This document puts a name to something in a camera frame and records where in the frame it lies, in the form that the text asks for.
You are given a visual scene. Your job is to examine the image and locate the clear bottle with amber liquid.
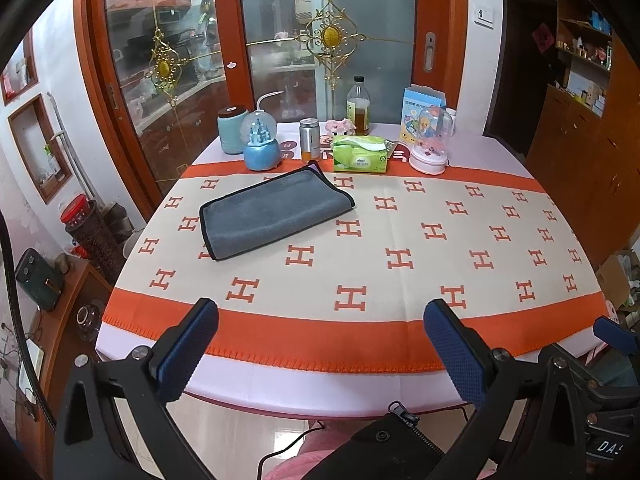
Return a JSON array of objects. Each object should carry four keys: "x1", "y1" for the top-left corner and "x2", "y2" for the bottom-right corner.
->
[{"x1": 346, "y1": 76, "x2": 371, "y2": 136}]

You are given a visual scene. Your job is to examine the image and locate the black cable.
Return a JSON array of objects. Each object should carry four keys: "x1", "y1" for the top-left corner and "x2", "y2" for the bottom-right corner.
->
[{"x1": 0, "y1": 209, "x2": 58, "y2": 432}]

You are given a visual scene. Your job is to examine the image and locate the dark green device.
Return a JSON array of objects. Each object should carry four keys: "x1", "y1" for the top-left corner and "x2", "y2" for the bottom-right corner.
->
[{"x1": 15, "y1": 248, "x2": 65, "y2": 312}]

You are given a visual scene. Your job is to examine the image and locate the silver and orange can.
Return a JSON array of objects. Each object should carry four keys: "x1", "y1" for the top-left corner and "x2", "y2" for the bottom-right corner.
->
[{"x1": 299, "y1": 118, "x2": 321, "y2": 162}]

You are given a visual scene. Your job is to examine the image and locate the blue snow globe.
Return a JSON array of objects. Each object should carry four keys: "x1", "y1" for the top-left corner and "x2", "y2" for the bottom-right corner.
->
[{"x1": 240, "y1": 110, "x2": 281, "y2": 172}]

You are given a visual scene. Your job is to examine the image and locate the orange and cream H blanket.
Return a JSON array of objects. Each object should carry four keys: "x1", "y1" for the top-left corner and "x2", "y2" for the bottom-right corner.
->
[{"x1": 104, "y1": 162, "x2": 606, "y2": 374}]

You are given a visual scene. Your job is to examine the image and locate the black weight plates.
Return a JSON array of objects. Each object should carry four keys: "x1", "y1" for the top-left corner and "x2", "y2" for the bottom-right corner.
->
[{"x1": 76, "y1": 299, "x2": 105, "y2": 342}]

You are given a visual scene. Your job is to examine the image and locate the light blue ceramic canister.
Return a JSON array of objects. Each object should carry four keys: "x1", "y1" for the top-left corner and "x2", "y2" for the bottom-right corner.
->
[{"x1": 217, "y1": 105, "x2": 247, "y2": 155}]

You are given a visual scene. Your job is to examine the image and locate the green tissue pack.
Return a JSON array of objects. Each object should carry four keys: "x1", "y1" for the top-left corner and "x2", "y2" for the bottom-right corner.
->
[{"x1": 332, "y1": 136, "x2": 396, "y2": 174}]

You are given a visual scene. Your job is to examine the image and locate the pink base clear jar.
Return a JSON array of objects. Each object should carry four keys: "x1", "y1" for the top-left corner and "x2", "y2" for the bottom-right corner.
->
[{"x1": 409, "y1": 108, "x2": 454, "y2": 176}]

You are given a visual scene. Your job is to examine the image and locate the white plastic bucket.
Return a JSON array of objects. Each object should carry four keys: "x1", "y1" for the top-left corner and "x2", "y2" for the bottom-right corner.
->
[{"x1": 122, "y1": 230, "x2": 142, "y2": 259}]

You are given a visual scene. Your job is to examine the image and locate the black zippered pouch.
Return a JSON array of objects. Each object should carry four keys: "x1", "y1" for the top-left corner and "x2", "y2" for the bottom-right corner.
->
[{"x1": 304, "y1": 401, "x2": 445, "y2": 480}]

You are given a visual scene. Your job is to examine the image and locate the red lidded container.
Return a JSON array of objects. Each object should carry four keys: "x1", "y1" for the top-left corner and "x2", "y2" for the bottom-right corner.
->
[{"x1": 60, "y1": 194, "x2": 91, "y2": 226}]

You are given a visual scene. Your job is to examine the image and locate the pink pig figurine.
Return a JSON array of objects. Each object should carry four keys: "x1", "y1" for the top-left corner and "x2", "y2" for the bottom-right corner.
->
[{"x1": 324, "y1": 118, "x2": 356, "y2": 136}]

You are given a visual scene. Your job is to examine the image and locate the blue children's book box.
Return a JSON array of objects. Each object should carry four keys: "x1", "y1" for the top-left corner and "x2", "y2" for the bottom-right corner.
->
[{"x1": 400, "y1": 84, "x2": 447, "y2": 146}]

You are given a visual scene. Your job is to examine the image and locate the wooden shelf cabinet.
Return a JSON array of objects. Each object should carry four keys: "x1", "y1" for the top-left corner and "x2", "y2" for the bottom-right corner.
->
[{"x1": 525, "y1": 0, "x2": 639, "y2": 266}]

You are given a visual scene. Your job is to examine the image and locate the cardboard box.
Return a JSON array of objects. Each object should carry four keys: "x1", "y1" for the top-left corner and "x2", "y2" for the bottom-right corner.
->
[{"x1": 597, "y1": 249, "x2": 639, "y2": 309}]

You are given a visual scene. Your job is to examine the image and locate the purple and grey towel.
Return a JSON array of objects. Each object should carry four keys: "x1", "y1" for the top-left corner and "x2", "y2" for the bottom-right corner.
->
[{"x1": 198, "y1": 162, "x2": 356, "y2": 261}]

